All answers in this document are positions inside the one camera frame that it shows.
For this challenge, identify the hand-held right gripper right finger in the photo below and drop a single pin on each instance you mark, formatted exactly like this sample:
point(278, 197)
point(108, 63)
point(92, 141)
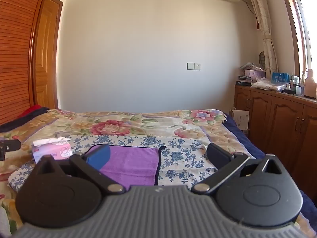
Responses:
point(218, 157)

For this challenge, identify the wooden cabinet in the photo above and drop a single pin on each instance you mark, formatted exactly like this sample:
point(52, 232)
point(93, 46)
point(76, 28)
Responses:
point(279, 119)

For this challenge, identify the patterned beige curtain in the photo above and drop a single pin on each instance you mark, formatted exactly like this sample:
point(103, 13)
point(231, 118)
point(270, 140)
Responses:
point(263, 17)

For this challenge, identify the pink tissue box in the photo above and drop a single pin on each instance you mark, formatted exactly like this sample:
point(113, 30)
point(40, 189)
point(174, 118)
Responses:
point(58, 151)

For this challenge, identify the pink thermos jug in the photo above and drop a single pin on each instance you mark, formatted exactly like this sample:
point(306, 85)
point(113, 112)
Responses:
point(310, 85)

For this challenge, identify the red cloth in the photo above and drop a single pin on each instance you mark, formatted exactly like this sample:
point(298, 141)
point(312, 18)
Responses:
point(32, 109)

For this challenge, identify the small white bottle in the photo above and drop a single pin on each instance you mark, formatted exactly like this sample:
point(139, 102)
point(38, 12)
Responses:
point(288, 86)

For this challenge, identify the pile of packets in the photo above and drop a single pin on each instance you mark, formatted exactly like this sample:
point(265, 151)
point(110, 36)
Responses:
point(251, 66)

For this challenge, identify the clear plastic bag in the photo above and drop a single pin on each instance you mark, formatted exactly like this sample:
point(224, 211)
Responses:
point(267, 83)

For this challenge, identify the purple towel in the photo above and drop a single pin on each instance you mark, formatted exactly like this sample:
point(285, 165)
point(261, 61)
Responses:
point(133, 163)

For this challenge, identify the stack of dark books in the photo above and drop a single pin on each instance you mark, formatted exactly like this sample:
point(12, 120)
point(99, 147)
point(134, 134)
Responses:
point(244, 81)

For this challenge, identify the purple box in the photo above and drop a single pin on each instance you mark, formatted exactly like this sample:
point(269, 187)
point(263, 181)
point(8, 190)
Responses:
point(255, 73)

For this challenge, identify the white cardboard box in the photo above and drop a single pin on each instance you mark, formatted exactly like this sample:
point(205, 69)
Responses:
point(241, 119)

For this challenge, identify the white wall socket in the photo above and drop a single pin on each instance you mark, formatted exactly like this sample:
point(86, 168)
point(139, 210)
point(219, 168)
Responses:
point(197, 66)

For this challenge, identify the wooden room door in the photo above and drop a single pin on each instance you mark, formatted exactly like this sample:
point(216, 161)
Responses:
point(47, 54)

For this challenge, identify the louvred wooden wardrobe door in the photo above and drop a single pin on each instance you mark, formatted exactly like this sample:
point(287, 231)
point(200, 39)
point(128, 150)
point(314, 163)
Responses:
point(14, 54)

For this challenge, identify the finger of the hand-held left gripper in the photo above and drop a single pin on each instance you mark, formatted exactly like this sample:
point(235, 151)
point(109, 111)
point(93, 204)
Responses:
point(11, 145)

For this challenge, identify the woven hand fan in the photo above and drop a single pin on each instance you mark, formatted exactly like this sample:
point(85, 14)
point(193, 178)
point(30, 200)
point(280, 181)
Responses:
point(261, 58)

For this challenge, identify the navy bed sheet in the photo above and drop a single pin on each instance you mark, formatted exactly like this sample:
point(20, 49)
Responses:
point(247, 141)

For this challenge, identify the blue floral white cloth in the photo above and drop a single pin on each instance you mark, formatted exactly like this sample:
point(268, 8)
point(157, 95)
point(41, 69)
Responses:
point(183, 153)

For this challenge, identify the white wall switch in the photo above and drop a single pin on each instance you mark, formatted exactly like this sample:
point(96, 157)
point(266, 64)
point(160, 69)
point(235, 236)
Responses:
point(190, 66)

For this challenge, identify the floral printed blanket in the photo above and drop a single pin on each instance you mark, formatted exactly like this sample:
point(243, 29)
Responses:
point(123, 124)

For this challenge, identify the blue gift box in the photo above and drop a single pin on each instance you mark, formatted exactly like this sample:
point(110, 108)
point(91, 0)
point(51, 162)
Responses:
point(279, 77)

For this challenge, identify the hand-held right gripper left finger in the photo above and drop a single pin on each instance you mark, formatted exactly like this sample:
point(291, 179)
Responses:
point(99, 156)

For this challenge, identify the dark cloth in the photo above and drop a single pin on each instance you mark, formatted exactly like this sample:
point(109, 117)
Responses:
point(17, 124)

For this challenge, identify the wooden framed window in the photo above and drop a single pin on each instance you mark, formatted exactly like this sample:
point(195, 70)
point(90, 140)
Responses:
point(304, 29)

